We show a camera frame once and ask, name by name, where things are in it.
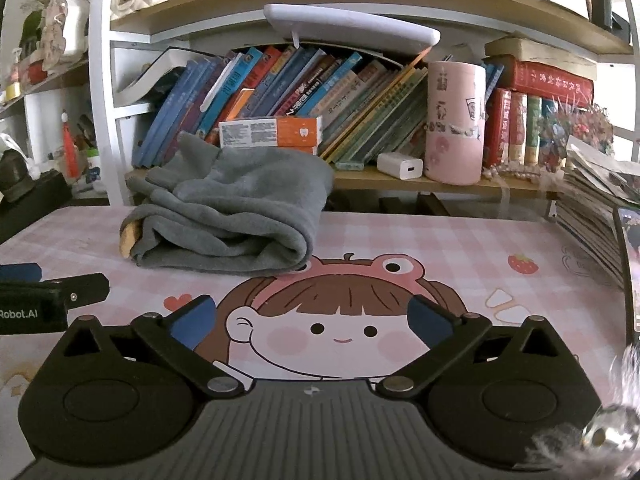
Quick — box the pink cylinder cup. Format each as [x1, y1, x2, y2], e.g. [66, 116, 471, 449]
[424, 61, 488, 186]

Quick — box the row of leaning books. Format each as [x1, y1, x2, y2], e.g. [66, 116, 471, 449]
[131, 45, 432, 169]

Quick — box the white charger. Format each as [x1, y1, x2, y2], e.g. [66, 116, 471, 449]
[376, 152, 426, 182]

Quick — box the stack of magazines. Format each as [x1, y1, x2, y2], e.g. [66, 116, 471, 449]
[554, 136, 640, 288]

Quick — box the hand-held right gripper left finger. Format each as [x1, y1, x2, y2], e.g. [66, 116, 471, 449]
[47, 294, 247, 402]

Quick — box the grey fleece garment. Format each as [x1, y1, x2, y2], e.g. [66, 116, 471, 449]
[118, 131, 336, 277]

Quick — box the black leather shoe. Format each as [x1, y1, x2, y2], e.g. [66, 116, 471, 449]
[0, 148, 42, 202]

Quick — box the black box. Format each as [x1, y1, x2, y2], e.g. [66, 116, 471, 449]
[0, 172, 74, 244]

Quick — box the beige lying book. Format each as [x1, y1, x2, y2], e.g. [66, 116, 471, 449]
[484, 36, 599, 82]

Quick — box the row of upright red books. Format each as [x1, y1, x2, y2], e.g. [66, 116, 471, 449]
[481, 87, 562, 169]

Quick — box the thick red lying book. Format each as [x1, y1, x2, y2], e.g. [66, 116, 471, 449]
[502, 56, 597, 109]

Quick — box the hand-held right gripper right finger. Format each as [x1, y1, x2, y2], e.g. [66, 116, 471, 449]
[375, 294, 583, 402]

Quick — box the wooden white bookshelf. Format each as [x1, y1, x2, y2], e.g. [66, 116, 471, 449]
[0, 0, 640, 221]

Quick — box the red tassel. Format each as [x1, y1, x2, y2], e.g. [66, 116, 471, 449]
[60, 111, 82, 179]

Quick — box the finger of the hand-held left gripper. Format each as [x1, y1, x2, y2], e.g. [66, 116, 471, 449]
[0, 263, 44, 286]
[42, 272, 111, 312]

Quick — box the white flat lamp head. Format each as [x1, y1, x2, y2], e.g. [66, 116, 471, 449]
[263, 3, 442, 56]

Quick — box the dried flower bouquet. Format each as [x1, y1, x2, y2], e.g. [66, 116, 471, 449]
[544, 101, 617, 172]

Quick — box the fluffy pom-pom charm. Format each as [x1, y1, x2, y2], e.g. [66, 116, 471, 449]
[529, 342, 640, 473]

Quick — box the white jar with green lid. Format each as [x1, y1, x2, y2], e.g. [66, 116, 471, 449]
[84, 154, 109, 187]

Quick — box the white vase with flowers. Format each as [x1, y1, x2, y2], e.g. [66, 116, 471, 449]
[19, 0, 92, 63]

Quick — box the pink checked cartoon desk mat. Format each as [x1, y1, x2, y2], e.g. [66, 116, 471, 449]
[0, 204, 640, 461]

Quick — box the pearl bracelet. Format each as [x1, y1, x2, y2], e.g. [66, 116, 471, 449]
[481, 161, 557, 182]

